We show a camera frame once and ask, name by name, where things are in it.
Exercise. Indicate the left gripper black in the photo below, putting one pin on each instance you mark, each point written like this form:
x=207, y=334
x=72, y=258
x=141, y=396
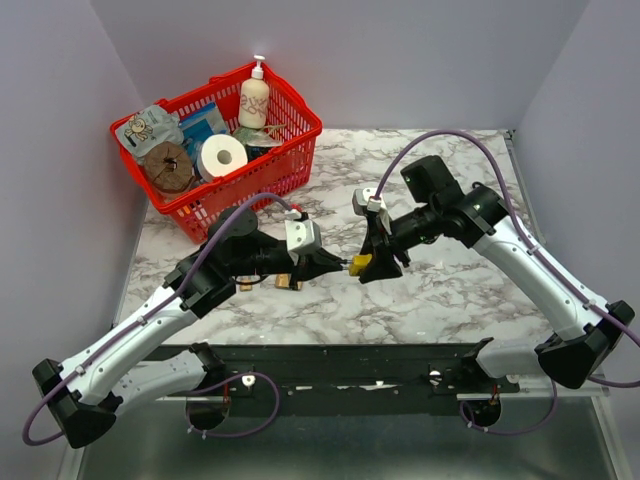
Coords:
x=313, y=265

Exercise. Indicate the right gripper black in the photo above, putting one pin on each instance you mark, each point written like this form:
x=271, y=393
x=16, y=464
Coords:
x=382, y=264

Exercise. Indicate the yellow padlock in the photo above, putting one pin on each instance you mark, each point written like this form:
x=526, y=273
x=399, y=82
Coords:
x=358, y=264

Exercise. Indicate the large brass padlock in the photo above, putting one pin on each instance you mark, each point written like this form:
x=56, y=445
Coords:
x=283, y=281

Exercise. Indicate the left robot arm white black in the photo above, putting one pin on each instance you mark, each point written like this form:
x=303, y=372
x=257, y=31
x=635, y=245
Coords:
x=88, y=391

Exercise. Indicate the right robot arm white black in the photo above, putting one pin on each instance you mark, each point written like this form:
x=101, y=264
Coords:
x=581, y=337

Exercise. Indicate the red plastic basket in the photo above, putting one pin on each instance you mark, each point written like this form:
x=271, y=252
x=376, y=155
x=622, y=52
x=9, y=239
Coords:
x=282, y=170

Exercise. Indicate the green patterned packet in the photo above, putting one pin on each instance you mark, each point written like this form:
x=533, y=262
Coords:
x=264, y=137

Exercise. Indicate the white toilet paper roll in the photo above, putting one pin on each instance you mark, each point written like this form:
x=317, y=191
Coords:
x=220, y=155

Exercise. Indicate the brown tape roll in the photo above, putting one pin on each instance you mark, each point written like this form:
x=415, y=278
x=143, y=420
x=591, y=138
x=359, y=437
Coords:
x=169, y=169

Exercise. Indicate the blue plastic package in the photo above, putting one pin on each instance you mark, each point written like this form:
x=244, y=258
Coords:
x=203, y=123

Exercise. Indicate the cream lotion pump bottle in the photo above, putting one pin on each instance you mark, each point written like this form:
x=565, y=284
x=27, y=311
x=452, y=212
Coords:
x=254, y=97

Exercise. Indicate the grey cartoon pouch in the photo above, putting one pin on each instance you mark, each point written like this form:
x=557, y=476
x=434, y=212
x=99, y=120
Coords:
x=148, y=128

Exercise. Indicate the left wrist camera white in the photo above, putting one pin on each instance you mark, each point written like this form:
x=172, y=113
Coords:
x=303, y=236

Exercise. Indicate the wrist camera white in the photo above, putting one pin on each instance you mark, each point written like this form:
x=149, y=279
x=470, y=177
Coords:
x=303, y=236
x=364, y=201

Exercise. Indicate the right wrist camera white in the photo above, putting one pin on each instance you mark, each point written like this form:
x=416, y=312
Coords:
x=364, y=201

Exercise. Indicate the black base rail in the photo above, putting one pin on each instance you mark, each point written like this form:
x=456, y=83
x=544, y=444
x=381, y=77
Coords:
x=357, y=379

